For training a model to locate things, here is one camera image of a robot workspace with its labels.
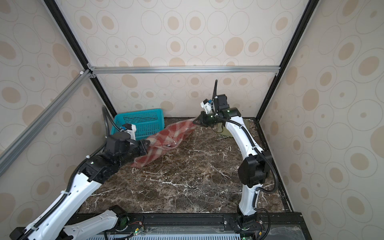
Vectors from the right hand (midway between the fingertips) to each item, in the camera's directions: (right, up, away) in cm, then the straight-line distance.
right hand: (195, 122), depth 81 cm
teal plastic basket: (-38, +2, +36) cm, 52 cm away
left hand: (-18, -10, -13) cm, 25 cm away
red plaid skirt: (-15, -8, -1) cm, 17 cm away
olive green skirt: (+13, -3, -11) cm, 17 cm away
